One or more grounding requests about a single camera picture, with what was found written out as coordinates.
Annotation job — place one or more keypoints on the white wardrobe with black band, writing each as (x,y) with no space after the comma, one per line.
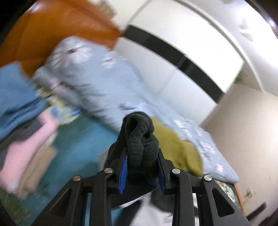
(184,50)

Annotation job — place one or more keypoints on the wooden carved headboard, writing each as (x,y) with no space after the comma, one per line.
(54,28)

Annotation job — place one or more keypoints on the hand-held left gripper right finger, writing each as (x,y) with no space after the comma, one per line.
(161,176)

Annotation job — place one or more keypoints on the stack of folded clothes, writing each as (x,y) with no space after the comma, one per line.
(23,156)

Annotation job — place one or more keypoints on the olive green knit sweater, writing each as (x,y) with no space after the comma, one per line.
(178,147)

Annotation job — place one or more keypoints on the green potted plant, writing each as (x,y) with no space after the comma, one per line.
(239,77)

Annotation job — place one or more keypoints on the teal floral bed blanket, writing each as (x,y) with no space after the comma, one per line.
(76,152)

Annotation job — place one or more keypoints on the dark object on floor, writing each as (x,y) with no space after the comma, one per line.
(257,210)

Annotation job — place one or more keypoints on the light blue floral quilt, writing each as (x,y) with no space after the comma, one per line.
(97,87)

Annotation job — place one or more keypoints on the dark grey and white fleece garment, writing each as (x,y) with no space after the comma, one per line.
(141,143)

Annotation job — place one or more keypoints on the wooden bed frame edge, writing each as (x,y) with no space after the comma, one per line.
(239,197)

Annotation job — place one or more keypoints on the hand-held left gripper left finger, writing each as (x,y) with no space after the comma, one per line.
(122,176)

